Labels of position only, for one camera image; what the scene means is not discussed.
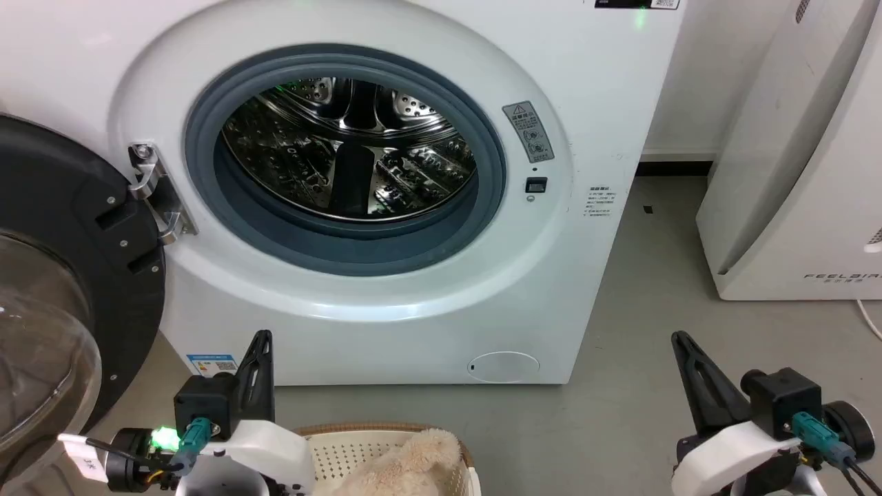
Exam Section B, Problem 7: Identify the black washer door with glass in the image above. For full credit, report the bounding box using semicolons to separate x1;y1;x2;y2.
0;114;167;483

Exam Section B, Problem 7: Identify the beige plush toy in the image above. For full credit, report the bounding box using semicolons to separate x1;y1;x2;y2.
332;428;464;496

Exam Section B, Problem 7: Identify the white paper cable tag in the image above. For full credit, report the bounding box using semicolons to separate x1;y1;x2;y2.
57;433;111;484

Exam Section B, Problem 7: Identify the silver metal door hinge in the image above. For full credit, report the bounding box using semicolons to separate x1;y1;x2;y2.
128;143;198;245

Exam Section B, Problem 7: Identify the gripper teal-plug cable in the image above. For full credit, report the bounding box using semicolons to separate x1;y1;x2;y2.
88;417;213;476
791;411;882;496

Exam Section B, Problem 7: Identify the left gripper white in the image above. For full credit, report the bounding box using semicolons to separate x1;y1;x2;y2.
176;330;318;496

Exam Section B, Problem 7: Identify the blue energy label sticker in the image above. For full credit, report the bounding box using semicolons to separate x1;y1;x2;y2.
187;354;238;377

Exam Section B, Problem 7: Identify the beige plastic laundry basket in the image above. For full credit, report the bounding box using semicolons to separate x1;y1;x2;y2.
296;422;481;496

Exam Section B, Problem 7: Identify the stainless steel washer drum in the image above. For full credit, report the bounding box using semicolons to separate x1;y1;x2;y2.
221;77;478;223

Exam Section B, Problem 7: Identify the white power cable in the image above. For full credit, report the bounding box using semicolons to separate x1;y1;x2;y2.
857;299;882;342

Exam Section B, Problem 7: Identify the right gripper teal-plug cable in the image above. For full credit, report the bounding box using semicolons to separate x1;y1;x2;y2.
791;411;882;496

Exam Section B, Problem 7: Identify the oval drain filter cover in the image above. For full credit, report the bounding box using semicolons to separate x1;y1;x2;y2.
467;351;540;384

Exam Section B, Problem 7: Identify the black wall baseboard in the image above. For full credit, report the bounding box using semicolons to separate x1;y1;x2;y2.
635;161;715;178

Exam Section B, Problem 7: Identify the white front-load washing machine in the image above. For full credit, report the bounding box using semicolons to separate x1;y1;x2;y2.
0;0;688;386

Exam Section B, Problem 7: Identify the grey warning sticker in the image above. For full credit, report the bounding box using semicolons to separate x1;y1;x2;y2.
502;101;555;164

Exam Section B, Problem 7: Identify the left gripper teal-plug cable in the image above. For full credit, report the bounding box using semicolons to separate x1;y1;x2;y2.
88;417;213;476

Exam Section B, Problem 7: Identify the grey rubber door gasket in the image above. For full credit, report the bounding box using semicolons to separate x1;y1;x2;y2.
184;44;507;278

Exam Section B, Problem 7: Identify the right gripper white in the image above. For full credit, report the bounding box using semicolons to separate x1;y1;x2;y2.
670;331;803;496

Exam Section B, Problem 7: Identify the white air purifier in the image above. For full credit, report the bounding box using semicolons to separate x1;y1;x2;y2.
695;0;882;302

